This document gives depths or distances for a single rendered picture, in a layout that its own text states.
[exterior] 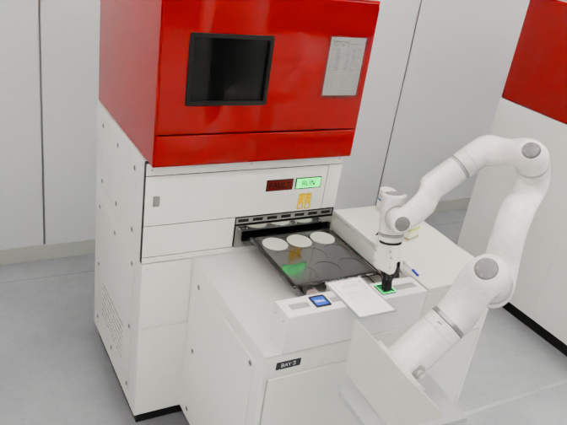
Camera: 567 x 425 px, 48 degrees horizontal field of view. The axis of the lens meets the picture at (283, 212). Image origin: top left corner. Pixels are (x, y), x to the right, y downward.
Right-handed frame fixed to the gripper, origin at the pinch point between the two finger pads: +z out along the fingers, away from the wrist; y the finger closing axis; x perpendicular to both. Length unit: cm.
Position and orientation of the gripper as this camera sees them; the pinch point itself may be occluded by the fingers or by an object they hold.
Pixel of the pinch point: (386, 284)
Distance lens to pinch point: 220.2
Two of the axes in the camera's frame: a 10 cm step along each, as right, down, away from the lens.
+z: -0.4, 9.6, 2.6
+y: 4.8, 2.5, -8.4
